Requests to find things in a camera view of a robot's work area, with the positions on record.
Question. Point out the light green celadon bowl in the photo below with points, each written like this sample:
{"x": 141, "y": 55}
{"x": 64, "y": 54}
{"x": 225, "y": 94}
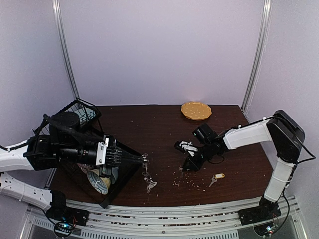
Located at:
{"x": 114, "y": 175}

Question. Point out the aluminium front rail frame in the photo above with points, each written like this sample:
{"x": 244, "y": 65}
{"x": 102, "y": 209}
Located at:
{"x": 210, "y": 221}

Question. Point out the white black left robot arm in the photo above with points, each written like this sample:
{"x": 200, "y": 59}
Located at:
{"x": 59, "y": 138}

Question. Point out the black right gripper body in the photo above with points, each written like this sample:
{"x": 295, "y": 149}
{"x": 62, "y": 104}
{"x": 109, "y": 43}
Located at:
{"x": 196, "y": 157}

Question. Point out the silver key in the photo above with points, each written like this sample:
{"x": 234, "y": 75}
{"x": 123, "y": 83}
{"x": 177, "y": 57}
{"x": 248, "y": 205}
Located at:
{"x": 151, "y": 184}

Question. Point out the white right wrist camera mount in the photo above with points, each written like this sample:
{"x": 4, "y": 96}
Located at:
{"x": 189, "y": 148}

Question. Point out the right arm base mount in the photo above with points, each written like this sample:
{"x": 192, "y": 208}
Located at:
{"x": 264, "y": 220}

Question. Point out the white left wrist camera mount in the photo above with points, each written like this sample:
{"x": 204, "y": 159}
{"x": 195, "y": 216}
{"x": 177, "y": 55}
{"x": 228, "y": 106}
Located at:
{"x": 101, "y": 151}

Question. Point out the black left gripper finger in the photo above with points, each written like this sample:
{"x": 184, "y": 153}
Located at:
{"x": 128, "y": 155}
{"x": 133, "y": 161}

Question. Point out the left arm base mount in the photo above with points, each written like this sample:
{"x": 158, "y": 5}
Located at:
{"x": 65, "y": 223}

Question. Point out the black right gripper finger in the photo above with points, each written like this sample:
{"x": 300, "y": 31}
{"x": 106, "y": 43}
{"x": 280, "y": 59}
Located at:
{"x": 191, "y": 167}
{"x": 186, "y": 161}

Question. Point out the aluminium corner post left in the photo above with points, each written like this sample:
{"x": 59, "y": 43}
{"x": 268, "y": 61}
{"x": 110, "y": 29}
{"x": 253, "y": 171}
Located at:
{"x": 63, "y": 44}

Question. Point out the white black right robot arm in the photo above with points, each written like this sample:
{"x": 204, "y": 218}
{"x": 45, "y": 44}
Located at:
{"x": 280, "y": 129}

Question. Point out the yellow polka dot dish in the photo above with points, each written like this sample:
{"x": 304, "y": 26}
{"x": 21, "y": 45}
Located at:
{"x": 196, "y": 110}

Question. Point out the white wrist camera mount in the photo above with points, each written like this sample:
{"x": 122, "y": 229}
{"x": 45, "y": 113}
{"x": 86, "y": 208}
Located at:
{"x": 101, "y": 151}
{"x": 189, "y": 148}

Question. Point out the aluminium corner post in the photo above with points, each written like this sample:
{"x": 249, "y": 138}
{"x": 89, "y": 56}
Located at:
{"x": 63, "y": 44}
{"x": 256, "y": 66}

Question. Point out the aluminium corner post right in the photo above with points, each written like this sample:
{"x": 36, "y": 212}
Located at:
{"x": 256, "y": 66}

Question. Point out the key with black tag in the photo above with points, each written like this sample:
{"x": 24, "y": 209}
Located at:
{"x": 181, "y": 172}

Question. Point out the key with yellow tag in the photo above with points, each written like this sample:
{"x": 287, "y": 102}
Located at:
{"x": 215, "y": 178}

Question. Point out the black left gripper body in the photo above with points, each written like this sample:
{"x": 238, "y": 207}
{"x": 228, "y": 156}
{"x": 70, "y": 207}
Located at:
{"x": 104, "y": 169}

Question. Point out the yellow patterned bowl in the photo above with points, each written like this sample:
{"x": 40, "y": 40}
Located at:
{"x": 100, "y": 184}

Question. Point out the black wire dish rack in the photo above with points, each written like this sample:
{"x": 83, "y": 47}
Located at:
{"x": 78, "y": 171}

